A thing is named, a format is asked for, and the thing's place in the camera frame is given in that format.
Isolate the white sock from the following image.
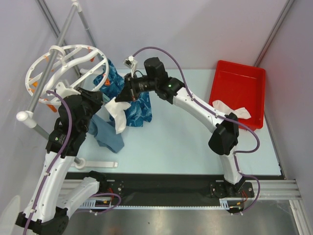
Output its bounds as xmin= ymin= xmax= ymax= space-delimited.
xmin=105 ymin=97 xmax=131 ymax=134
xmin=211 ymin=99 xmax=252 ymax=120

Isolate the teal clothes peg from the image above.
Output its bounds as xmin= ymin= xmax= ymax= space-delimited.
xmin=102 ymin=94 xmax=111 ymax=103

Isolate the white round clip hanger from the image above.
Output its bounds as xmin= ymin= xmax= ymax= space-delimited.
xmin=24 ymin=45 xmax=109 ymax=106

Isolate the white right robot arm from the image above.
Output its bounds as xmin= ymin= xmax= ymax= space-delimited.
xmin=115 ymin=56 xmax=245 ymax=196

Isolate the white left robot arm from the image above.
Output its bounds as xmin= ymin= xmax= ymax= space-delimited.
xmin=16 ymin=88 xmax=108 ymax=235

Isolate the blue patterned cloth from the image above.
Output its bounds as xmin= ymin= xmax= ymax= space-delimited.
xmin=100 ymin=59 xmax=153 ymax=127

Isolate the grey blue sock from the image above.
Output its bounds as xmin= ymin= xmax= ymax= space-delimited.
xmin=88 ymin=115 xmax=124 ymax=153

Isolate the red plastic tray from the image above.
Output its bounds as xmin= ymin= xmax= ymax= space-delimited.
xmin=208 ymin=60 xmax=266 ymax=131

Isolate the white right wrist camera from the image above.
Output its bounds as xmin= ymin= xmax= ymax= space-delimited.
xmin=123 ymin=55 xmax=137 ymax=74

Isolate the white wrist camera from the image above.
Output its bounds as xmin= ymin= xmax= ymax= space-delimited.
xmin=123 ymin=55 xmax=137 ymax=74
xmin=55 ymin=82 xmax=81 ymax=98

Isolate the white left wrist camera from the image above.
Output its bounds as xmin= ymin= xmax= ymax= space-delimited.
xmin=55 ymin=82 xmax=81 ymax=98

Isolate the grey drying rack frame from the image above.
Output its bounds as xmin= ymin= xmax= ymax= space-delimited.
xmin=15 ymin=0 xmax=135 ymax=170

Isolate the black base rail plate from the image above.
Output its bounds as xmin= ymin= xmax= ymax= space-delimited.
xmin=66 ymin=171 xmax=255 ymax=207

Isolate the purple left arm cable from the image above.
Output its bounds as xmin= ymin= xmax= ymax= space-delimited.
xmin=23 ymin=90 xmax=123 ymax=235

